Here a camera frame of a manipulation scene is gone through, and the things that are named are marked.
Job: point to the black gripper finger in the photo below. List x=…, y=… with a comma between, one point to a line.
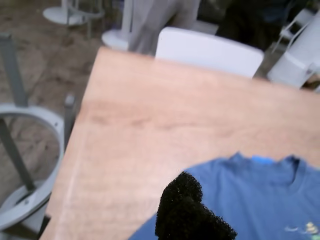
x=180, y=212

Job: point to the blue printed T-shirt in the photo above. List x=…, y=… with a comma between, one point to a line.
x=250, y=205

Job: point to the grey metal table leg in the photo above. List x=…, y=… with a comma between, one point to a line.
x=69, y=120

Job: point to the white flat-backed chair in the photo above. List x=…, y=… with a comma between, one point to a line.
x=207, y=52

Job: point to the white armrest chair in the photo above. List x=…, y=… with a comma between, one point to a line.
x=292, y=62

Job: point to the person in grey trousers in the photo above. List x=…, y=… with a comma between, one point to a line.
x=160, y=22

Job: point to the person in dark trousers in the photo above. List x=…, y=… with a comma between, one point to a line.
x=245, y=22

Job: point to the grey round metal frame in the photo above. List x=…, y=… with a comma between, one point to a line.
x=54, y=125

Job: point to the round pedestal stool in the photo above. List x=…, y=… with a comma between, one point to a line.
x=62, y=16
x=115, y=40

